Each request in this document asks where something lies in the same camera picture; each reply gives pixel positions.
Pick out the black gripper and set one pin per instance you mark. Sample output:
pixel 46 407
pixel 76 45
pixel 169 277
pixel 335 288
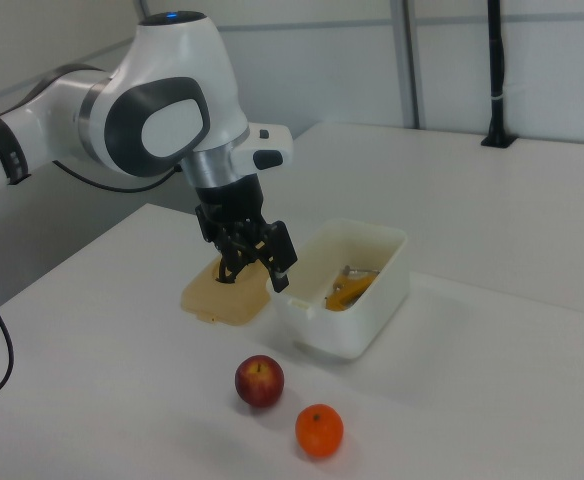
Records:
pixel 232 200

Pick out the red apple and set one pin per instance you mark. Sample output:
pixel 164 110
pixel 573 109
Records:
pixel 259 382

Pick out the orange fruit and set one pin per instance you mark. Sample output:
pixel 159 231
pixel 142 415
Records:
pixel 319 431

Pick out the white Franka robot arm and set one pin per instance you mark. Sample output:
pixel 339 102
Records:
pixel 167 75

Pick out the white plastic container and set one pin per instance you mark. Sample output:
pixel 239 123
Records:
pixel 352 330

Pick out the yellow C-clamp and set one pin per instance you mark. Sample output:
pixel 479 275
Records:
pixel 339 300
pixel 359 274

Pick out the black pole with base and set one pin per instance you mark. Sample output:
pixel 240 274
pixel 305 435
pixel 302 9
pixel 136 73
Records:
pixel 497 60

